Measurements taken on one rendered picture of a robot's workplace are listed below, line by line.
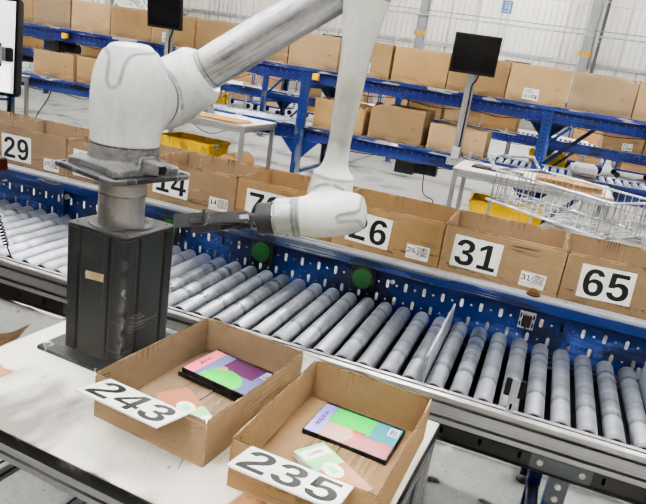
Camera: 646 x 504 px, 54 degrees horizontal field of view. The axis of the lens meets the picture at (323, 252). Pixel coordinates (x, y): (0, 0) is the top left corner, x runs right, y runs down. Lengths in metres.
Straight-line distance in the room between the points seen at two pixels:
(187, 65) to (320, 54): 5.51
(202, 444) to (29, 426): 0.35
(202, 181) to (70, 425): 1.30
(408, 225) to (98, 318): 1.09
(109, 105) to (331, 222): 0.53
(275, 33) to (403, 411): 0.91
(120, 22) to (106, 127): 6.91
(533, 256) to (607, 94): 4.57
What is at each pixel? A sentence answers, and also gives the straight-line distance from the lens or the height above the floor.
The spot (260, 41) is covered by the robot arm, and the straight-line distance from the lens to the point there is 1.56.
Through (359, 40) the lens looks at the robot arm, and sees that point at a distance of 1.37.
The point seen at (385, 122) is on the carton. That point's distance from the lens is 6.59.
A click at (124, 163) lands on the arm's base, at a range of 1.46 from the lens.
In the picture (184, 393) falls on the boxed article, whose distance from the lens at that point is 1.46.
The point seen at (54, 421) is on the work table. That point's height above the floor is 0.75.
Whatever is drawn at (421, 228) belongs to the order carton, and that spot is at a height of 1.01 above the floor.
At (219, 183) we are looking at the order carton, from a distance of 2.43.
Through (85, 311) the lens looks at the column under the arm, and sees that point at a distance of 1.60.
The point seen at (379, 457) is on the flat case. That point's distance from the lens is 1.35.
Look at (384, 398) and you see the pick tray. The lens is 1.46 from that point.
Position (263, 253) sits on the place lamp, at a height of 0.81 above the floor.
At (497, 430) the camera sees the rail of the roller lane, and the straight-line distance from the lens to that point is 1.70.
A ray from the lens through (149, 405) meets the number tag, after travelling 1.25.
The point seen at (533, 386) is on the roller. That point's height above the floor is 0.75.
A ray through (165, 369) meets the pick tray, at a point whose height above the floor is 0.77.
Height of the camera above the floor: 1.52
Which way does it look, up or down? 17 degrees down
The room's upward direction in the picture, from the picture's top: 9 degrees clockwise
